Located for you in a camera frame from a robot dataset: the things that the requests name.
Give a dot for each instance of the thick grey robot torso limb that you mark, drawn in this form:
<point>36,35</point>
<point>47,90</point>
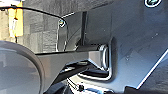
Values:
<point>60,61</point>

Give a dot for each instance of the yellow orange box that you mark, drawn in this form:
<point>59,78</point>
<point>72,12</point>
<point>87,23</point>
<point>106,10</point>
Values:
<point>16,20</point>

